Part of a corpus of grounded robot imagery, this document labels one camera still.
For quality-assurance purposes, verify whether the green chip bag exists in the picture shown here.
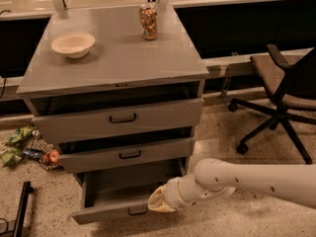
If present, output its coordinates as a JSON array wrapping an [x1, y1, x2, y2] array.
[[7, 125, 36, 146]]

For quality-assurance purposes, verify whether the patterned drink can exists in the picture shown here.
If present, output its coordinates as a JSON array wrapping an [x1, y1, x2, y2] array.
[[139, 3, 158, 40]]

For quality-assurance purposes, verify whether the green snack bag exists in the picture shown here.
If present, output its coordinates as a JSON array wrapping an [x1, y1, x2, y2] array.
[[0, 148, 23, 167]]

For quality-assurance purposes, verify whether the grey bottom drawer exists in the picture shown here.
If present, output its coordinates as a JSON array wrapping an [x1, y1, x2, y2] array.
[[72, 157, 188, 224]]

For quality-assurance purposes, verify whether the beige bowl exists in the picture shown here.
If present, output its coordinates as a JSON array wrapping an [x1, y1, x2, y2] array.
[[51, 32, 95, 58]]

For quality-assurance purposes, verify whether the wire mesh basket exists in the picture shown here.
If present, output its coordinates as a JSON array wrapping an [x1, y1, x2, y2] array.
[[28, 130, 61, 171]]

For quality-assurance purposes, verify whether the grey middle drawer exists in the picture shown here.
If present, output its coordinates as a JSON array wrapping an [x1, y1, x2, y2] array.
[[59, 126, 195, 174]]

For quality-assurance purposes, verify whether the grey drawer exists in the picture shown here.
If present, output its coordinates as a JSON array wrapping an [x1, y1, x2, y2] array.
[[59, 126, 195, 174], [72, 157, 188, 224], [34, 81, 203, 143]]

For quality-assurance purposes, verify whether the red apple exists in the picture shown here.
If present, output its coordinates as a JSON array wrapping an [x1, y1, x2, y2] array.
[[43, 150, 59, 165]]

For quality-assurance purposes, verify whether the grey drawer cabinet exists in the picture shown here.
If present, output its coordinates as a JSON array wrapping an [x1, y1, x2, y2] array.
[[16, 3, 210, 183]]

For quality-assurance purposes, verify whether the black metal stand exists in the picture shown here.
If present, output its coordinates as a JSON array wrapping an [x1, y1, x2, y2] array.
[[0, 181, 34, 237]]

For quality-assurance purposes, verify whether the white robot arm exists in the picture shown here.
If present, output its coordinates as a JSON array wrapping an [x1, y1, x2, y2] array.
[[148, 158, 316, 212]]

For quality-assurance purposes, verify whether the blue can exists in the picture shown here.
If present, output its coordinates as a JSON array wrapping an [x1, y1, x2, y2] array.
[[23, 148, 42, 159]]

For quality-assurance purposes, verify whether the black office chair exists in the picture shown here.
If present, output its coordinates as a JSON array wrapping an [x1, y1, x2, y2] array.
[[228, 44, 316, 164]]

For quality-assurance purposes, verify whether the grey top drawer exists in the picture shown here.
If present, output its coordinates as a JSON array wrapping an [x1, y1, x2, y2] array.
[[34, 81, 203, 143]]

